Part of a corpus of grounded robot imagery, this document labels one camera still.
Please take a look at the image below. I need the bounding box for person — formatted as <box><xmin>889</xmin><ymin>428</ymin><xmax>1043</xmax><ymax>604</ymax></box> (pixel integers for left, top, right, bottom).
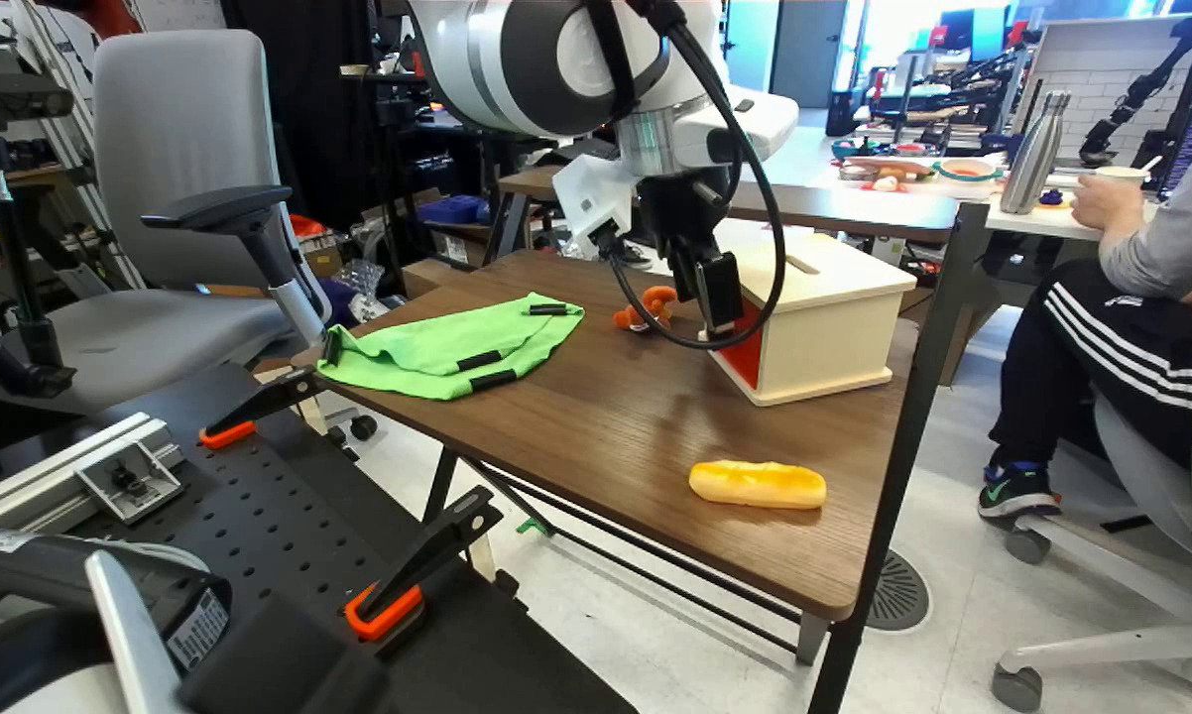
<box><xmin>977</xmin><ymin>117</ymin><xmax>1192</xmax><ymax>523</ymax></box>

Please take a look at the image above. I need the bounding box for orange toy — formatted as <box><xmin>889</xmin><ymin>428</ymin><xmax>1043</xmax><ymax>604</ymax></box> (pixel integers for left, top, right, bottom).
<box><xmin>612</xmin><ymin>285</ymin><xmax>679</xmax><ymax>334</ymax></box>

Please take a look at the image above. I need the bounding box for black stand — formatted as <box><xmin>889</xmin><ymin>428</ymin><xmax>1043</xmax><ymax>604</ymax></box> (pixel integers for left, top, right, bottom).
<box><xmin>1080</xmin><ymin>14</ymin><xmax>1192</xmax><ymax>168</ymax></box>

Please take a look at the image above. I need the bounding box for aluminium profile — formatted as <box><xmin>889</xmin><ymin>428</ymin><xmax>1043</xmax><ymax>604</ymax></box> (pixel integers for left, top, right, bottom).
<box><xmin>0</xmin><ymin>412</ymin><xmax>186</xmax><ymax>534</ymax></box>

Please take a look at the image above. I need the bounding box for white and orange bowl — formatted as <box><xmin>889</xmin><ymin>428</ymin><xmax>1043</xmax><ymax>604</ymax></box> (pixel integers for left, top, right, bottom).
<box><xmin>932</xmin><ymin>158</ymin><xmax>1006</xmax><ymax>201</ymax></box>

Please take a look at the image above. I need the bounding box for green cloth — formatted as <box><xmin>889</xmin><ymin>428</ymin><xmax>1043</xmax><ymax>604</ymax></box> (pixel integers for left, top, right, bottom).
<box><xmin>315</xmin><ymin>292</ymin><xmax>586</xmax><ymax>402</ymax></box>

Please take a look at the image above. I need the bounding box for brown table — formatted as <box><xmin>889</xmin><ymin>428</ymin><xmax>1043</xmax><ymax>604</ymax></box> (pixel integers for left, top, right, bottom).
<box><xmin>485</xmin><ymin>165</ymin><xmax>994</xmax><ymax>388</ymax></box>

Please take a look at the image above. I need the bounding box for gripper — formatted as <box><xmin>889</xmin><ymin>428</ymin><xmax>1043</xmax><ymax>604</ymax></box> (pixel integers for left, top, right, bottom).
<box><xmin>638</xmin><ymin>167</ymin><xmax>748</xmax><ymax>339</ymax></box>

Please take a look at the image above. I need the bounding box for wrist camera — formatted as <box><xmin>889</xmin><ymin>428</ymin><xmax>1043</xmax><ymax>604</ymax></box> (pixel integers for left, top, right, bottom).
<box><xmin>551</xmin><ymin>154</ymin><xmax>649</xmax><ymax>261</ymax></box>

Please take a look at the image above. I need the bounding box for grey office chair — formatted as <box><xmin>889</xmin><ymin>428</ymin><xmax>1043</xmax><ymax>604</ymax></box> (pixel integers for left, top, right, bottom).
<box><xmin>0</xmin><ymin>29</ymin><xmax>380</xmax><ymax>449</ymax></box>

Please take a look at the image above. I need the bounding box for wooden box with drawer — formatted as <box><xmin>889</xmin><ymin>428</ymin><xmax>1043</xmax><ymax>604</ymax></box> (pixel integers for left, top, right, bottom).
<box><xmin>700</xmin><ymin>230</ymin><xmax>918</xmax><ymax>409</ymax></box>

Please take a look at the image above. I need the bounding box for blue box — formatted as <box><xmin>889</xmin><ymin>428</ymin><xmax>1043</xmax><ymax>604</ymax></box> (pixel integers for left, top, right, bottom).
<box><xmin>417</xmin><ymin>194</ymin><xmax>490</xmax><ymax>227</ymax></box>

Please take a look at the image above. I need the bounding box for black and orange clamp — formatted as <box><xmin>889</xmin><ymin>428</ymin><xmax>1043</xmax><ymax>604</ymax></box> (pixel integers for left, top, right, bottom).
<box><xmin>197</xmin><ymin>366</ymin><xmax>325</xmax><ymax>450</ymax></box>
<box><xmin>343</xmin><ymin>485</ymin><xmax>506</xmax><ymax>644</ymax></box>

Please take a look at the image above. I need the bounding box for steel bottle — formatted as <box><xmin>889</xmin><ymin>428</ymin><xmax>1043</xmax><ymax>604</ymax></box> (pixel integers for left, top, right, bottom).
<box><xmin>999</xmin><ymin>90</ymin><xmax>1074</xmax><ymax>216</ymax></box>

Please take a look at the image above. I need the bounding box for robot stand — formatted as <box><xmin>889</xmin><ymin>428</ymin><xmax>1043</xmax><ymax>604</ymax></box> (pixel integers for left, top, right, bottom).
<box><xmin>0</xmin><ymin>362</ymin><xmax>639</xmax><ymax>714</ymax></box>

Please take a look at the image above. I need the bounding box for white office chair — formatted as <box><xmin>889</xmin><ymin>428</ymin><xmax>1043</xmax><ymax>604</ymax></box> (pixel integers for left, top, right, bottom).
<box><xmin>991</xmin><ymin>365</ymin><xmax>1192</xmax><ymax>714</ymax></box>

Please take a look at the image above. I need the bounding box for round floor vent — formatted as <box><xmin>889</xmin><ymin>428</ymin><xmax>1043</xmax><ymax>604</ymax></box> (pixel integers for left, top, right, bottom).
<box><xmin>865</xmin><ymin>549</ymin><xmax>933</xmax><ymax>634</ymax></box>

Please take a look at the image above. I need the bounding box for yellow toy bread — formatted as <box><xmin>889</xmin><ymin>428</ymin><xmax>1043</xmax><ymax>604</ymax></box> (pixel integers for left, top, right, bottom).
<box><xmin>687</xmin><ymin>459</ymin><xmax>828</xmax><ymax>512</ymax></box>

